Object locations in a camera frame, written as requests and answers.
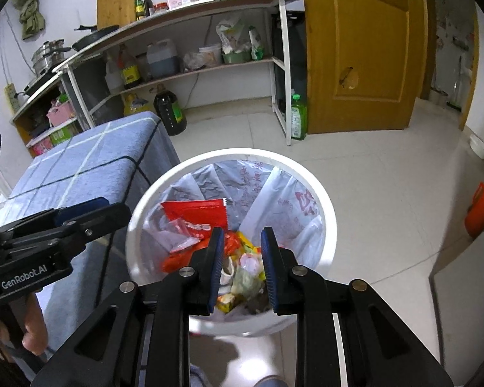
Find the pile of mixed wrappers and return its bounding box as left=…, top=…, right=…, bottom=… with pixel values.
left=161, top=230, right=275, bottom=315

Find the yellow oil jug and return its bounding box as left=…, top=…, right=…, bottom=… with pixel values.
left=123, top=92, right=156, bottom=117

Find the green cardboard box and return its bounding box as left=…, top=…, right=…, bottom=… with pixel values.
left=48, top=127, right=81, bottom=148

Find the sauce bottle yellow label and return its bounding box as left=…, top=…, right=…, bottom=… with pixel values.
left=119, top=44, right=142, bottom=88

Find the white bowl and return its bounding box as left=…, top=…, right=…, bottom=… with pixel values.
left=469, top=134, right=484, bottom=160

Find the white metal shelf rack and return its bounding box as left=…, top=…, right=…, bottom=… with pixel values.
left=10, top=0, right=309, bottom=158

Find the white power strip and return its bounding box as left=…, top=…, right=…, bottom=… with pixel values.
left=5, top=84, right=23, bottom=111

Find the blue checked tablecloth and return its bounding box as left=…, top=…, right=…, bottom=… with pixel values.
left=0, top=111, right=182, bottom=355

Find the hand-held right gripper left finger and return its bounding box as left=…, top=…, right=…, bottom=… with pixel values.
left=30, top=227, right=227, bottom=387

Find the dark oil jug green label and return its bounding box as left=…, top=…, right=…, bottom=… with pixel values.
left=153, top=84, right=187, bottom=137

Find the white plastic bottle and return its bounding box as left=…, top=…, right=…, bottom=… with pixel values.
left=104, top=54, right=124, bottom=94

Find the yellow wooden door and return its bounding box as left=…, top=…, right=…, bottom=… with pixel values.
left=300, top=0, right=428, bottom=134

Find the pink plastic basket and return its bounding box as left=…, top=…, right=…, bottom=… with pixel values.
left=46, top=101, right=75, bottom=126

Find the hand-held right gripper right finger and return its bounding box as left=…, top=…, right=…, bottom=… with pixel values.
left=260, top=226, right=454, bottom=387

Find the steel pot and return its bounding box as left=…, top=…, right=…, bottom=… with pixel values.
left=31, top=39, right=71, bottom=77

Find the green plastic bottle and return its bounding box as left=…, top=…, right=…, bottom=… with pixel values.
left=289, top=94, right=308, bottom=141

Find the black induction cooker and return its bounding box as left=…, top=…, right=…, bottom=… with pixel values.
left=22, top=74, right=61, bottom=95

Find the wooden cutting board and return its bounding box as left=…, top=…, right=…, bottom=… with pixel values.
left=97, top=0, right=138, bottom=29

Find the white round bin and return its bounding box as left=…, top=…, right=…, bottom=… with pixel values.
left=125, top=148, right=336, bottom=337

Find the green hanging cloth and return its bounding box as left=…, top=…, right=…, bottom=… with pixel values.
left=12, top=0, right=46, bottom=41

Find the grey cabinet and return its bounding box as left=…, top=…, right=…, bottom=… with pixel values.
left=428, top=226, right=484, bottom=372

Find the white green plastic bag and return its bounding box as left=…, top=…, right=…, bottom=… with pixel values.
left=216, top=16, right=251, bottom=55

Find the person's left hand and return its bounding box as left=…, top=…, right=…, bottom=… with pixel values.
left=21, top=289, right=50, bottom=356

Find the black frying pan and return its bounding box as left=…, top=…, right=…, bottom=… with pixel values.
left=73, top=24, right=119, bottom=51

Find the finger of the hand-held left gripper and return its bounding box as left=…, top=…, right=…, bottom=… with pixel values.
left=0, top=197, right=111, bottom=243
left=60, top=203, right=132, bottom=253

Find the red snack wrapper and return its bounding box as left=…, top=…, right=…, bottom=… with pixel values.
left=161, top=198, right=230, bottom=243

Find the white jerrycan dark liquid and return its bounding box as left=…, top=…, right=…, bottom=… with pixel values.
left=146, top=39, right=179, bottom=78

